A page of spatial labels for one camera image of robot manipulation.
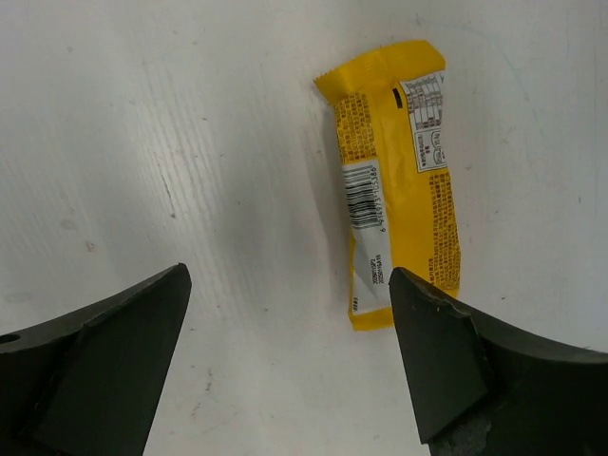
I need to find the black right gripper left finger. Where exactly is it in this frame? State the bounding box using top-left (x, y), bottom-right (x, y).
top-left (1, 263), bottom-right (192, 455)

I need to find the yellow wrapped snack bar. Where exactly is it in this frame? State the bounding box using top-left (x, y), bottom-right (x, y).
top-left (314, 40), bottom-right (461, 332)

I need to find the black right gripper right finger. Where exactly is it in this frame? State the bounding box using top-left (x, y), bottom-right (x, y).
top-left (389, 268), bottom-right (607, 455)

